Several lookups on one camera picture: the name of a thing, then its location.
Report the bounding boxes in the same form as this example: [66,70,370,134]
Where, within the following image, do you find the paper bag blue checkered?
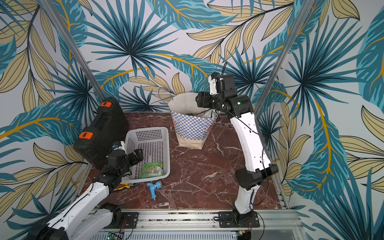
[162,93,218,150]

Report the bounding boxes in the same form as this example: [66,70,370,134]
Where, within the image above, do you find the white perforated plastic basket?
[122,127,171,184]

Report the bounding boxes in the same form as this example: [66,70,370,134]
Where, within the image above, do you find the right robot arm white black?
[196,73,279,223]

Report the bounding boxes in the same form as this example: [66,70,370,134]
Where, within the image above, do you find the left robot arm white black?
[27,147,144,240]

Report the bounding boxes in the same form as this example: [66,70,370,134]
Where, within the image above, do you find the yellow black pliers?
[114,183,140,192]

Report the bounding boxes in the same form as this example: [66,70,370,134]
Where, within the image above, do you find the small green flat packet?
[141,162,164,179]

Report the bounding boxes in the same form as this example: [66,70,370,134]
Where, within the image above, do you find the black tool case orange latches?
[74,97,129,170]

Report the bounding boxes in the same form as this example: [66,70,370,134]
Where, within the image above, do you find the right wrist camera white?
[208,72,223,95]

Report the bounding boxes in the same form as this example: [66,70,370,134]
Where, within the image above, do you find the blue hose nozzle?
[147,181,163,202]

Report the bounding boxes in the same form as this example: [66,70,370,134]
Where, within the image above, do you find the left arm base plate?
[103,212,139,230]

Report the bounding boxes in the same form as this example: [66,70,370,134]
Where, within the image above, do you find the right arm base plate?
[218,210,260,229]

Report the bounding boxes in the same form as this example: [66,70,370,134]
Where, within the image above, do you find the right corner aluminium post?
[254,0,315,117]

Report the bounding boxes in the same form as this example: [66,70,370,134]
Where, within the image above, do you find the corner aluminium post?
[40,0,105,100]
[254,0,315,117]

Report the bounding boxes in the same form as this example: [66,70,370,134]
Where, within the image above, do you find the aluminium front rail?
[122,210,307,240]

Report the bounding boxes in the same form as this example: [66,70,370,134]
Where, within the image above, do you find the left corner aluminium post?
[40,0,105,100]

